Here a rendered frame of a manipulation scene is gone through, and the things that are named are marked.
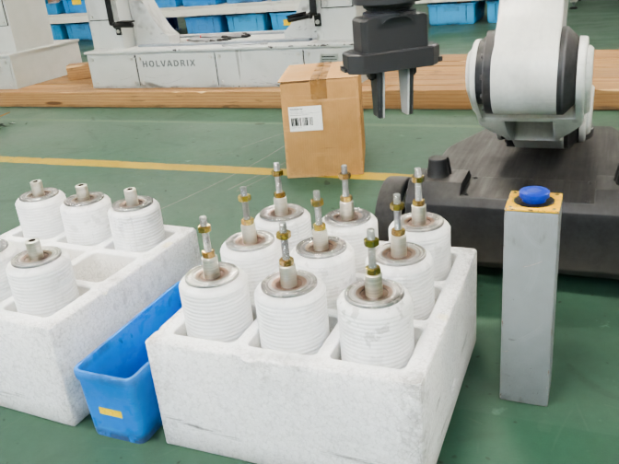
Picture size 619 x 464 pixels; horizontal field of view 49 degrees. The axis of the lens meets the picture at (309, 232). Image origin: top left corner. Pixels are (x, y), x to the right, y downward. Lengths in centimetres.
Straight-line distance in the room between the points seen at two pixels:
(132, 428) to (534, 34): 88
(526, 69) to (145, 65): 258
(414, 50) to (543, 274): 35
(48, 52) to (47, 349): 331
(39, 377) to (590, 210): 98
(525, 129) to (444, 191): 23
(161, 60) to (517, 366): 269
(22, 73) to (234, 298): 331
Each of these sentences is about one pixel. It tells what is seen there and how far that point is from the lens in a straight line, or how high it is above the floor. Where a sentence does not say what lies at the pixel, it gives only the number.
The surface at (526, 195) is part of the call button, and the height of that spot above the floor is 33.
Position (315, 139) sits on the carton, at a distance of 207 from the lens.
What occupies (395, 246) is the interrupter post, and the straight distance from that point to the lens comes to 94.
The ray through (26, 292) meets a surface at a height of 22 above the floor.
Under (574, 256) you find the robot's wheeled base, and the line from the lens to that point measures 135.
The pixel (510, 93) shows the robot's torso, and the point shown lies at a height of 41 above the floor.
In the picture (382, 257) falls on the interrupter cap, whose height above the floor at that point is 25.
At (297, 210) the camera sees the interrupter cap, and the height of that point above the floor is 25.
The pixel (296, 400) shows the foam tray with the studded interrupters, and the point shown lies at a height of 13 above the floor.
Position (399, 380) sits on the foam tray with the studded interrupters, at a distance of 83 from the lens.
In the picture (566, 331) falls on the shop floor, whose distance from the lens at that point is 128.
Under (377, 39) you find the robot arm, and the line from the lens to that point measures 84.
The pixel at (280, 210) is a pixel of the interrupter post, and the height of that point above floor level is 26.
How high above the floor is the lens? 66
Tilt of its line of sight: 23 degrees down
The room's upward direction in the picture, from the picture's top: 5 degrees counter-clockwise
